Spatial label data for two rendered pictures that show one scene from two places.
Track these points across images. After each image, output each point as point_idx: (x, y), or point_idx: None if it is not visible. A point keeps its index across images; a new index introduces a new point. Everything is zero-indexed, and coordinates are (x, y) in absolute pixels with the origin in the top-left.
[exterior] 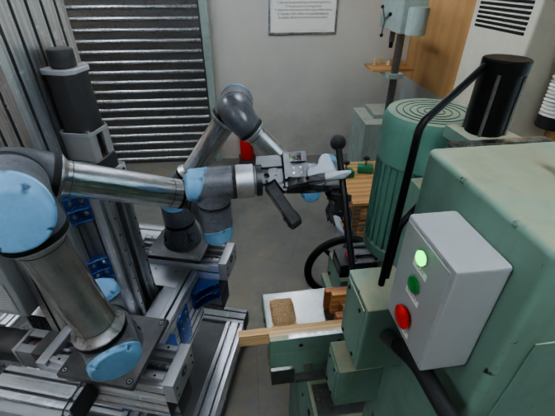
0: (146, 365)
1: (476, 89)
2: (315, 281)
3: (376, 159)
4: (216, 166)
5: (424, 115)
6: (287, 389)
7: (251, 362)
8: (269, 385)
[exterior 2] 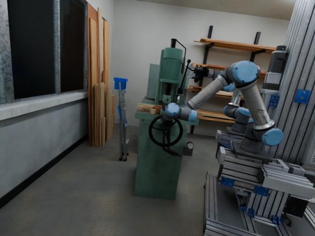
0: (226, 129)
1: (176, 43)
2: (176, 139)
3: (181, 62)
4: (217, 70)
5: (185, 47)
6: (174, 214)
7: (195, 231)
8: (183, 217)
